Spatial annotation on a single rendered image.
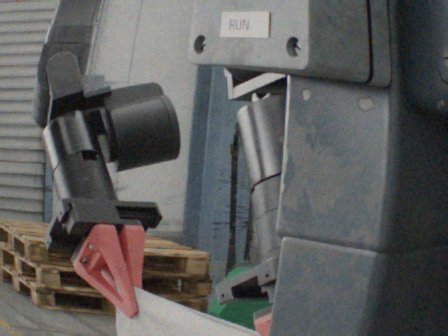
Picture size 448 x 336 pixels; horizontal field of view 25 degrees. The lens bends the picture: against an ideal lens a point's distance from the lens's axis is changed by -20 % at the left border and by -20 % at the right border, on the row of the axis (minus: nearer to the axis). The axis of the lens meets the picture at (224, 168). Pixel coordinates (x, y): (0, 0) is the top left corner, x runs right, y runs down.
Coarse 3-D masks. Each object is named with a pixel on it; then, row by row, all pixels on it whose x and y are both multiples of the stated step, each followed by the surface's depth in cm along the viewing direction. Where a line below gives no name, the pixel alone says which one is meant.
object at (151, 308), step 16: (144, 304) 89; (160, 304) 87; (176, 304) 86; (128, 320) 92; (144, 320) 89; (160, 320) 87; (176, 320) 84; (192, 320) 82; (208, 320) 80; (224, 320) 80
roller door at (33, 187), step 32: (0, 0) 796; (32, 0) 818; (0, 32) 803; (32, 32) 826; (0, 64) 809; (32, 64) 831; (0, 96) 815; (32, 96) 837; (0, 128) 820; (32, 128) 841; (0, 160) 822; (32, 160) 843; (0, 192) 825; (32, 192) 846
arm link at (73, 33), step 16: (64, 0) 107; (80, 0) 107; (96, 0) 108; (64, 16) 105; (80, 16) 105; (96, 16) 108; (48, 32) 104; (64, 32) 103; (80, 32) 104; (48, 48) 102; (64, 48) 102; (80, 48) 103; (80, 64) 101; (48, 96) 100; (32, 112) 105; (48, 112) 102
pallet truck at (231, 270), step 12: (228, 252) 623; (228, 264) 622; (228, 276) 620; (216, 300) 607; (264, 300) 613; (216, 312) 598; (228, 312) 598; (240, 312) 603; (252, 312) 607; (240, 324) 597; (252, 324) 606
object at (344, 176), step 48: (432, 0) 39; (432, 48) 39; (288, 96) 47; (336, 96) 44; (384, 96) 41; (432, 96) 40; (288, 144) 47; (336, 144) 44; (384, 144) 41; (432, 144) 42; (288, 192) 46; (336, 192) 44; (384, 192) 41; (432, 192) 43; (288, 240) 46; (336, 240) 44; (384, 240) 41; (432, 240) 43; (288, 288) 46; (336, 288) 43; (384, 288) 42; (432, 288) 44
